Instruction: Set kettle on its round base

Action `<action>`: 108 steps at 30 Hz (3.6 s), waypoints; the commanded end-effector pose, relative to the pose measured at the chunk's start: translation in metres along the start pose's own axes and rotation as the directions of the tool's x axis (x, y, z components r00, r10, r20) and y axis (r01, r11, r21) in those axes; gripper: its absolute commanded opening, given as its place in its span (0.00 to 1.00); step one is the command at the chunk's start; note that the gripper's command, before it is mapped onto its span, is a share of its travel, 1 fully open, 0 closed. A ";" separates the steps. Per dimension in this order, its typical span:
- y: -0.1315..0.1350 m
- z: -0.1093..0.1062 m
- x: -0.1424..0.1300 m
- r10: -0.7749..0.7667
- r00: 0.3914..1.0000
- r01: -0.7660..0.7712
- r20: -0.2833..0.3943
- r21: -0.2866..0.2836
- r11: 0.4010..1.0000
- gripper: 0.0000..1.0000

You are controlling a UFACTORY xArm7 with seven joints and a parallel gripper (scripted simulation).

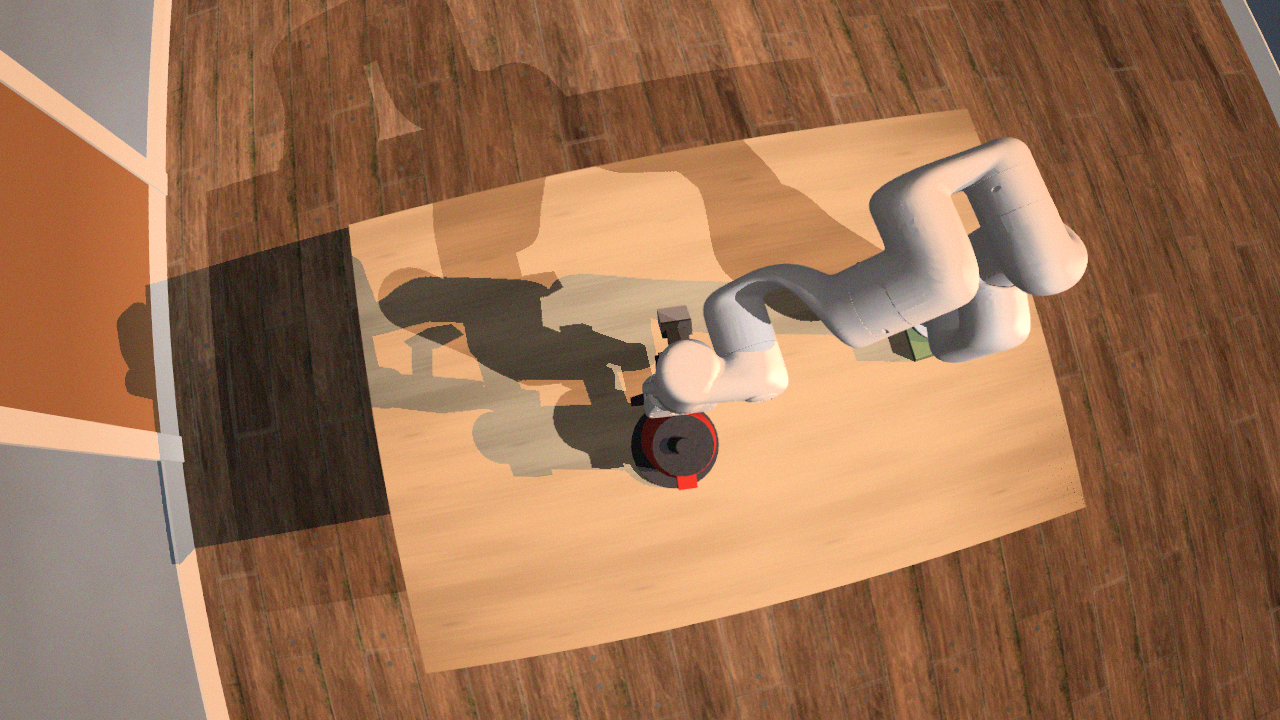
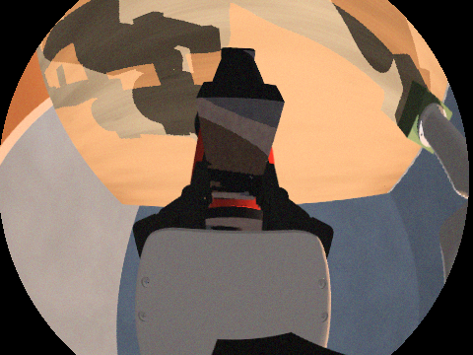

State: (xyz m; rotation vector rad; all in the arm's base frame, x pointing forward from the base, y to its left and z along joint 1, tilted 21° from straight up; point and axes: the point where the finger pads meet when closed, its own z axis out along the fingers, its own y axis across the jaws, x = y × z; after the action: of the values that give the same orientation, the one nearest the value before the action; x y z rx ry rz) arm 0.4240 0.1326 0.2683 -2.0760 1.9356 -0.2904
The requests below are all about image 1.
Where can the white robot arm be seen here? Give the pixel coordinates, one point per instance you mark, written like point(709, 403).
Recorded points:
point(928, 268)

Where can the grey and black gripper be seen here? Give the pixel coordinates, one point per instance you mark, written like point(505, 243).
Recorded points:
point(652, 407)

